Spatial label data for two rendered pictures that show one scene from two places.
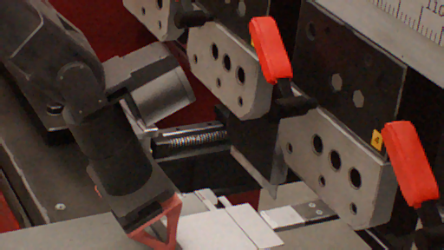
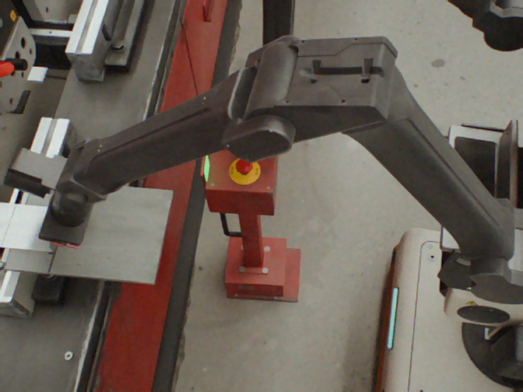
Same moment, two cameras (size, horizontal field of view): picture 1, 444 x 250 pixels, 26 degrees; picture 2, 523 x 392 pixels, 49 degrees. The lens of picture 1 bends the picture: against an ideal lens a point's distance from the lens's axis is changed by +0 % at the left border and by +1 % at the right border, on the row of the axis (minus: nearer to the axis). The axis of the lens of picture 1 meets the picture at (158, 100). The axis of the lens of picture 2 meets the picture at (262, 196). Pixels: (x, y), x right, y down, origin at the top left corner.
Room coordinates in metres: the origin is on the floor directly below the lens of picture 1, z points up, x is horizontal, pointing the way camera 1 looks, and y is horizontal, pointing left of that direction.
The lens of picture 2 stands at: (1.02, 0.54, 1.92)
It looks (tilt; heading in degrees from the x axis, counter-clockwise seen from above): 62 degrees down; 216
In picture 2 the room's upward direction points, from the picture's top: 4 degrees counter-clockwise
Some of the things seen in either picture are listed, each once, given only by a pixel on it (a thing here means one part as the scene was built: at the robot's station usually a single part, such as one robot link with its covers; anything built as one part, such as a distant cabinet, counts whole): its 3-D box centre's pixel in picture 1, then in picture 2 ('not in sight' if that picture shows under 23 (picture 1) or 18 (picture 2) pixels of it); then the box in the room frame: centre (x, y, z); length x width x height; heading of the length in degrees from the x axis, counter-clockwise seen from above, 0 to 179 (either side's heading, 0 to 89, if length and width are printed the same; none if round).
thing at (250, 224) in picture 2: not in sight; (250, 225); (0.45, 0.07, 0.39); 0.05 x 0.05 x 0.54; 28
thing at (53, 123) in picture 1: (35, 92); not in sight; (1.41, 0.21, 0.89); 0.30 x 0.05 x 0.03; 27
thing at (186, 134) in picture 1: (295, 137); not in sight; (1.47, -0.25, 0.81); 0.64 x 0.08 x 0.14; 117
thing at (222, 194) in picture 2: not in sight; (243, 160); (0.45, 0.07, 0.75); 0.20 x 0.16 x 0.18; 28
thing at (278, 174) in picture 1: (257, 139); not in sight; (0.90, -0.11, 1.13); 0.10 x 0.02 x 0.10; 27
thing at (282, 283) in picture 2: not in sight; (264, 267); (0.44, 0.10, 0.06); 0.25 x 0.20 x 0.12; 118
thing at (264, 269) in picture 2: not in sight; (254, 259); (0.45, 0.07, 0.13); 0.10 x 0.10 x 0.01; 28
